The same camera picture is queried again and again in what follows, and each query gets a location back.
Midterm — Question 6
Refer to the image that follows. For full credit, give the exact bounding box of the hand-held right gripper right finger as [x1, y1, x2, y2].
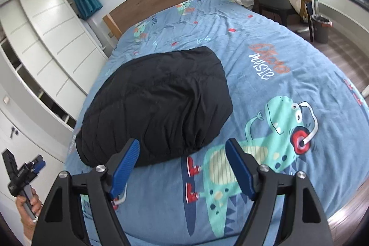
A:
[225, 138, 330, 246]

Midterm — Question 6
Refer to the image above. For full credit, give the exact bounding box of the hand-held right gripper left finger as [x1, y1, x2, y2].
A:
[31, 138, 141, 246]

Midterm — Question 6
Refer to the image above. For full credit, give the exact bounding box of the black puffer jacket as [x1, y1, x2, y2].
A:
[75, 46, 234, 168]

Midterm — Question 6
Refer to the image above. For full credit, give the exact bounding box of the person's left forearm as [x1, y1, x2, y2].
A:
[20, 226, 36, 246]

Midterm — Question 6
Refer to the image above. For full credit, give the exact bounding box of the person's left hand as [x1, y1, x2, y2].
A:
[16, 188, 44, 231]

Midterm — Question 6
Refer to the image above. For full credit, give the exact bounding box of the white door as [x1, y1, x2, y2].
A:
[0, 85, 76, 206]

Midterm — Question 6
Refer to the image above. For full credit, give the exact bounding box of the blue dinosaur print bedsheet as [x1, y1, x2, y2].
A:
[63, 0, 369, 246]

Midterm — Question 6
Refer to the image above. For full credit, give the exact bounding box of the white wardrobe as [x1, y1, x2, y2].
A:
[0, 0, 116, 131]

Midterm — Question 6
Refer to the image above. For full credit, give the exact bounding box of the grey trash bin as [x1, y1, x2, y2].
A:
[311, 15, 333, 44]

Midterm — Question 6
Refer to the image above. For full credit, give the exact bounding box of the wooden headboard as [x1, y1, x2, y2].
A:
[103, 0, 217, 40]

